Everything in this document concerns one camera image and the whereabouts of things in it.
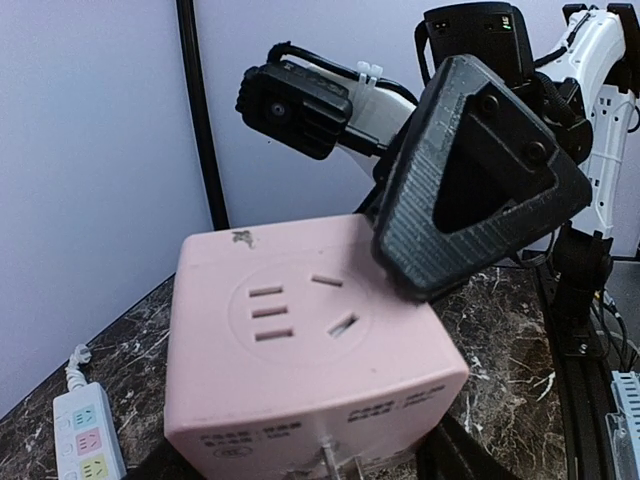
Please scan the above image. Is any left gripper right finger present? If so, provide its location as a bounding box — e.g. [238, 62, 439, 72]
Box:
[417, 414, 518, 480]

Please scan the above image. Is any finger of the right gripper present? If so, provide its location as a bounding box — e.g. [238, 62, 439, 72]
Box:
[372, 55, 592, 301]

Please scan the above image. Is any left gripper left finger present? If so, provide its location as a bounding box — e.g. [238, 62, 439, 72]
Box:
[127, 442, 200, 480]

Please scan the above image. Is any large pink cube socket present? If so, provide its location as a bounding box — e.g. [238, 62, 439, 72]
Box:
[164, 214, 469, 479]

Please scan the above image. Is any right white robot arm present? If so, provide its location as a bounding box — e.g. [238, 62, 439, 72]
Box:
[372, 2, 639, 354]

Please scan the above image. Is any white multicolour power strip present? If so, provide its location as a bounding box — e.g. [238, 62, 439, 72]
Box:
[52, 344, 126, 480]

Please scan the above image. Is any white slotted cable duct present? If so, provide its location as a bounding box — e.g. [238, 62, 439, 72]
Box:
[605, 371, 640, 480]

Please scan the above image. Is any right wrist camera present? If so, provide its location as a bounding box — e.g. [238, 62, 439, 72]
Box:
[235, 42, 418, 160]

